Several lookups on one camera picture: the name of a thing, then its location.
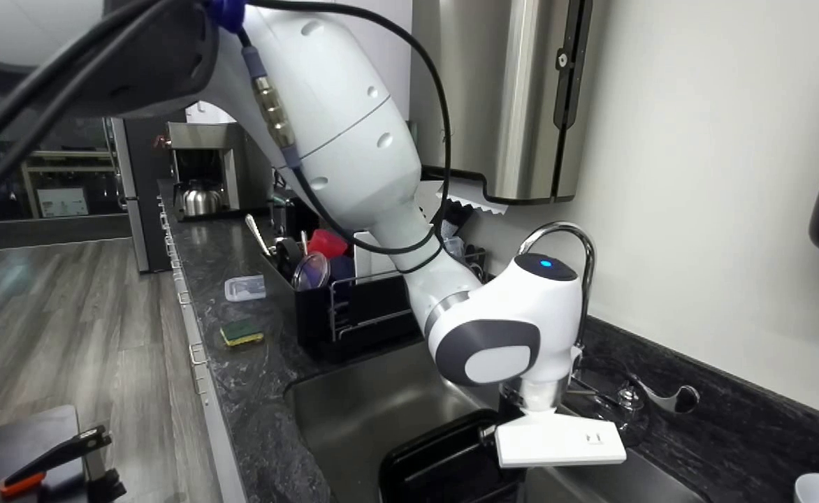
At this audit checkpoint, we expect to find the black orange-handled tool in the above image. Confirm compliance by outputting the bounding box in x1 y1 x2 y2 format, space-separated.
0 425 114 500

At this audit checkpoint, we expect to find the steel coffee carafe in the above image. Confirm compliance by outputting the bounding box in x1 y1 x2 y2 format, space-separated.
176 183 225 221

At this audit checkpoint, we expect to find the white paper towel sheet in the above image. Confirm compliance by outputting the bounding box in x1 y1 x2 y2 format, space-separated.
439 179 513 218

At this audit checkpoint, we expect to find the steel coffee machine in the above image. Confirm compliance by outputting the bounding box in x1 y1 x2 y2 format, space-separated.
166 121 246 218

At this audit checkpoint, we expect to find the stainless steel sink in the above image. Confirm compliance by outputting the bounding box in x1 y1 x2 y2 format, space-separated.
285 344 711 503

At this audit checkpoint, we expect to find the wooden shelf unit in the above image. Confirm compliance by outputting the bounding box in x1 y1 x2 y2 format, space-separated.
21 149 124 221

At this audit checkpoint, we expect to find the clear bluish glass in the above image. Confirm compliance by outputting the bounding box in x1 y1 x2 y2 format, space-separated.
292 250 334 295

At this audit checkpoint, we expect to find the black robot stand platform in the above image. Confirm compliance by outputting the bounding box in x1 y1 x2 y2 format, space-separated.
0 402 130 503

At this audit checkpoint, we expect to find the red cup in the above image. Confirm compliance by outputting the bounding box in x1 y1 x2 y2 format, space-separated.
304 228 352 264

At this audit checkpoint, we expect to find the black dish rack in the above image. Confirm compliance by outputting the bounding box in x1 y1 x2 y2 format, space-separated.
293 272 426 367

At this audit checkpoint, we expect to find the chrome gooseneck faucet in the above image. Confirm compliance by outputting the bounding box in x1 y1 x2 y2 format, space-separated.
518 221 704 434

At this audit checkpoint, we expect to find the stainless paper towel dispenser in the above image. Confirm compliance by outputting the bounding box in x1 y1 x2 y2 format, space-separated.
408 0 598 207

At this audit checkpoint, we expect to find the clear plastic container lid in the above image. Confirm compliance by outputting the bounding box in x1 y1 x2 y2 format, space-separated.
221 272 268 306

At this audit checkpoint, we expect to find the green yellow sponge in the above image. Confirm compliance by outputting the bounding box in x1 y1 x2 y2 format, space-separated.
218 320 268 353

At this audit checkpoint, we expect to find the dark door frame post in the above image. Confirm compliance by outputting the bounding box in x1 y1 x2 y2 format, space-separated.
109 114 176 275

